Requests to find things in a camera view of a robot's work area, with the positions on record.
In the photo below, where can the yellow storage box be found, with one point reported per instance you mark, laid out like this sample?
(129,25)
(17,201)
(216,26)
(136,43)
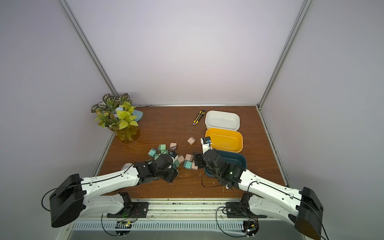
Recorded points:
(225,140)

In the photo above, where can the teal plug centre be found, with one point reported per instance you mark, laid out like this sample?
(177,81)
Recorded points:
(187,165)

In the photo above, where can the metal can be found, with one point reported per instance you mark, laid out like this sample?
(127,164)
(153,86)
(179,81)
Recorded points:
(126,166)

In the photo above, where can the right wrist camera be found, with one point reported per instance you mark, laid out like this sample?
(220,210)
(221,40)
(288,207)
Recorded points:
(206,144)

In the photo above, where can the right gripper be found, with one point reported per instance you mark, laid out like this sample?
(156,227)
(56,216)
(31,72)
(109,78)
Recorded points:
(200,160)

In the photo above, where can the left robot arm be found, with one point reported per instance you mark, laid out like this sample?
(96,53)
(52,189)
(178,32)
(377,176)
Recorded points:
(77,196)

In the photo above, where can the lone pink plug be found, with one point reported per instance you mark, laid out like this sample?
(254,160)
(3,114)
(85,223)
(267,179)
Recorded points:
(191,141)

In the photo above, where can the pink plug centre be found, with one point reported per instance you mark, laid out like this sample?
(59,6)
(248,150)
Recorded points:
(189,157)

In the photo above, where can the dark teal storage box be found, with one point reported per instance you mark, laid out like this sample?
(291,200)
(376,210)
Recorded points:
(237,162)

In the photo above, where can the teal plug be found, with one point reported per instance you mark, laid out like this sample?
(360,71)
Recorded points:
(187,165)
(152,153)

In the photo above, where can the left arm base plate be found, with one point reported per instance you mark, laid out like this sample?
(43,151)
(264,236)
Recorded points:
(134,210)

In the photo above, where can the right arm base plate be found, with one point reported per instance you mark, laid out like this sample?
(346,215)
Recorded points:
(236,210)

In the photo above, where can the teal plug left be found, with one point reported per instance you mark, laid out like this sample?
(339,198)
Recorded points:
(152,153)

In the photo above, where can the artificial plant in amber vase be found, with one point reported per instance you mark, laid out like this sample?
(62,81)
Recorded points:
(115,114)

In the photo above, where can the light blue oval object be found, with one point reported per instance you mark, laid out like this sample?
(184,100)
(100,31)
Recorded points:
(138,114)

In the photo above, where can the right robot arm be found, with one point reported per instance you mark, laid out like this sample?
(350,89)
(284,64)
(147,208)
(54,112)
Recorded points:
(302,208)

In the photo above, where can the white storage box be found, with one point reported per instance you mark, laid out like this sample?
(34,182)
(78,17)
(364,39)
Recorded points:
(222,120)

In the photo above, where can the green plug upper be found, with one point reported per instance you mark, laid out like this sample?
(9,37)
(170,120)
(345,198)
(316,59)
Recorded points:
(162,147)

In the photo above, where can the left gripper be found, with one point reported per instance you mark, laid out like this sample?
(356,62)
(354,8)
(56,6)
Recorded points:
(173,173)

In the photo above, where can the pink plug upper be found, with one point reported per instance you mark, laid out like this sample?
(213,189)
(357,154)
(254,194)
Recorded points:
(173,146)

